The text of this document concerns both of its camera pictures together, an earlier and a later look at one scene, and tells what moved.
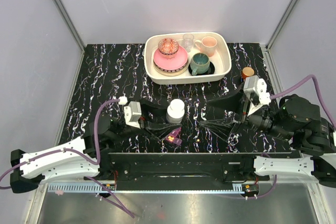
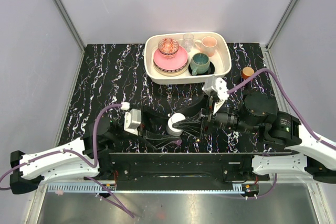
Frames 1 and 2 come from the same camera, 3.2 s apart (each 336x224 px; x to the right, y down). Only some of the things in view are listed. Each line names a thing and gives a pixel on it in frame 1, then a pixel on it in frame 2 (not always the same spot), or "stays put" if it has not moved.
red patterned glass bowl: [168, 46] stays put
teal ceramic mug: [199, 63] stays put
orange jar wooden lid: [247, 72] stays put
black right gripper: [230, 102] → [192, 124]
